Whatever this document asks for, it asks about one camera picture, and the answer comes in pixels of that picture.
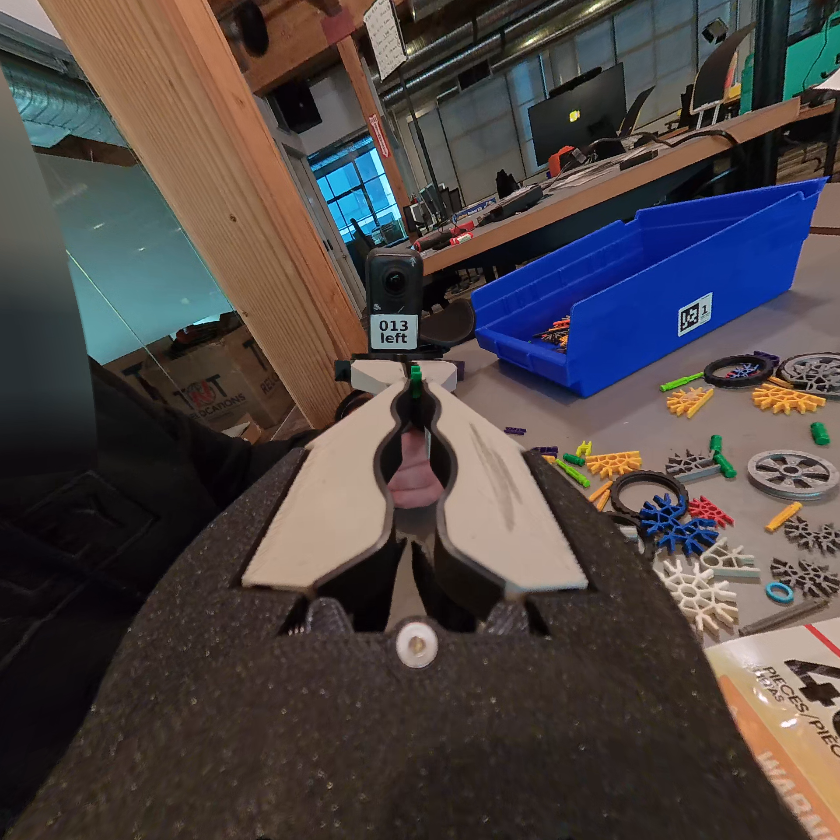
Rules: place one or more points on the yellow toy rod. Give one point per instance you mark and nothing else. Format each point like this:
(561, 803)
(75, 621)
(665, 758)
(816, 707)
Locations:
(600, 491)
(783, 517)
(602, 500)

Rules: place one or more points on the wooden post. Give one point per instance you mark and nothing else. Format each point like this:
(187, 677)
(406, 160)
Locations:
(197, 164)

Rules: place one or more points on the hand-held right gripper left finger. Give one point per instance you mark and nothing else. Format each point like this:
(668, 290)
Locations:
(328, 518)

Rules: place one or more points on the black office chair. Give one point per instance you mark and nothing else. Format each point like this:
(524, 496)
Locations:
(453, 321)

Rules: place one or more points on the grey wheel hub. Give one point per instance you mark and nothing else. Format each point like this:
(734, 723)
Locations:
(758, 472)

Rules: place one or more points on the black monitor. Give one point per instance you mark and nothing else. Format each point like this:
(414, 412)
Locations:
(577, 111)

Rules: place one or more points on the red fan connector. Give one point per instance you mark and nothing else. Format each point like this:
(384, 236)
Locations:
(712, 510)

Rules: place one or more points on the teal machine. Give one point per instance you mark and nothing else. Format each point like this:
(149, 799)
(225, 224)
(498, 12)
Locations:
(810, 52)

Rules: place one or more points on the cardboard box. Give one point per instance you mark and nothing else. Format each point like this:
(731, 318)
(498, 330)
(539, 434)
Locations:
(210, 394)

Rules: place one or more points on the slanted wooden beam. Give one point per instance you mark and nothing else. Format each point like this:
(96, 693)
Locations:
(367, 85)

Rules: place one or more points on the dark grey long rod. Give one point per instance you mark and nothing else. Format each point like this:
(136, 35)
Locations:
(781, 617)

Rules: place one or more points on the red tool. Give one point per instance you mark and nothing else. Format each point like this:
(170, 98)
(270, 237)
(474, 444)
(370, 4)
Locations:
(459, 231)

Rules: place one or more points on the red sign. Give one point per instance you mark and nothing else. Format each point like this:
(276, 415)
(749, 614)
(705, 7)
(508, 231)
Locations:
(379, 134)

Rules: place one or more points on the yellow fan connector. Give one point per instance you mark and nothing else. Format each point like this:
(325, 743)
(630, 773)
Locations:
(787, 397)
(613, 463)
(689, 401)

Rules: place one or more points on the metal ceiling duct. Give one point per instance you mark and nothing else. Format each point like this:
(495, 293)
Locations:
(459, 43)

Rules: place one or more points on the pale grey toy rod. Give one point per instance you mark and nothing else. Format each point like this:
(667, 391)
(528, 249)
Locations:
(695, 474)

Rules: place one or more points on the wooden cross beam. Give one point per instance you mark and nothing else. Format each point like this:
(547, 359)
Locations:
(295, 52)

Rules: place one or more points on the black curved chair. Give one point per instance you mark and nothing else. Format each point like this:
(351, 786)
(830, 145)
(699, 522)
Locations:
(718, 72)

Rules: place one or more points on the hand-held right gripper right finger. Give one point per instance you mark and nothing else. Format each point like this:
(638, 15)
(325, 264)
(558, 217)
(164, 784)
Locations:
(505, 525)

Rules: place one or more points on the lime green rod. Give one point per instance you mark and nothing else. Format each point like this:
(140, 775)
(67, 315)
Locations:
(574, 471)
(682, 380)

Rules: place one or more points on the orange object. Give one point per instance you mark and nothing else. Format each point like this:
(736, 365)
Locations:
(563, 157)

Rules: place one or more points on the toy pieces inside bin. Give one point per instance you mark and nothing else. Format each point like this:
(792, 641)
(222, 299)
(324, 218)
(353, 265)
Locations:
(554, 331)

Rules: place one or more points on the blue plastic bin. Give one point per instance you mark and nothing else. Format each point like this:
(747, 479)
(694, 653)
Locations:
(623, 341)

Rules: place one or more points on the person's left hand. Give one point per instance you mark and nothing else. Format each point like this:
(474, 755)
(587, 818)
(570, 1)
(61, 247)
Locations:
(413, 482)

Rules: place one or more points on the white snowflake connector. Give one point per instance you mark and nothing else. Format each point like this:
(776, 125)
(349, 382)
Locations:
(695, 594)

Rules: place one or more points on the blue lit window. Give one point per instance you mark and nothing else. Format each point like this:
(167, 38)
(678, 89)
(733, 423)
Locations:
(358, 197)

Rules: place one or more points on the black round fixture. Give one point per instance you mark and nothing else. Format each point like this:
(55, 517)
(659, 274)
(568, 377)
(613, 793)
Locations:
(253, 26)

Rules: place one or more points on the small purple toy piece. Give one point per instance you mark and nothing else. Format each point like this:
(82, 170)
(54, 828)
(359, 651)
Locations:
(764, 358)

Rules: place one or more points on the person's left forearm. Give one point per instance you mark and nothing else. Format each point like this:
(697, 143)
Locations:
(197, 446)

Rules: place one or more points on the white paper board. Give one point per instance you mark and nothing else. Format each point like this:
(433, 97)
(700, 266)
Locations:
(386, 36)

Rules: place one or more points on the white fan connector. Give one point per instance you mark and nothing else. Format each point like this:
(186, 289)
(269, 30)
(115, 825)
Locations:
(725, 561)

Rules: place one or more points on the dark grey snowflake connector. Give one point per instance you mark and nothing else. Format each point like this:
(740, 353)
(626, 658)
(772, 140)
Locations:
(810, 535)
(804, 577)

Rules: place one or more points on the black wall speaker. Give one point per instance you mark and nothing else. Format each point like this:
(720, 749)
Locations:
(296, 105)

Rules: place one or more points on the glass partition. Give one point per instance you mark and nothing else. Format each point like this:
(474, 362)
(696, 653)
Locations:
(131, 249)

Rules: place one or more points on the grey fan connector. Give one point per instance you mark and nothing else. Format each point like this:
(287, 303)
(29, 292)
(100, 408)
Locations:
(689, 461)

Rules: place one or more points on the black toy tire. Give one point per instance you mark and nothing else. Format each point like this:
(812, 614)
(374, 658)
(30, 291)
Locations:
(649, 544)
(620, 499)
(712, 375)

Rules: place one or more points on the small blue connector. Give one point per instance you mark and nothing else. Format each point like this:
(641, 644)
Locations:
(745, 371)

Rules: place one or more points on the blue snowflake connector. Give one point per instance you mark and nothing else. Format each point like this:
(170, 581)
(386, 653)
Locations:
(686, 533)
(663, 512)

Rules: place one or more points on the grey spoked wheel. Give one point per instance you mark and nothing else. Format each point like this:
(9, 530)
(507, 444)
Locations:
(787, 367)

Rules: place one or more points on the long wooden workbench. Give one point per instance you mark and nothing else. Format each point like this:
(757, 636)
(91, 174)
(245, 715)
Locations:
(590, 190)

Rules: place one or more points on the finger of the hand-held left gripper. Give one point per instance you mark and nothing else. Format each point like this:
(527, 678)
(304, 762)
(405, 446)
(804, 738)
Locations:
(441, 377)
(371, 379)

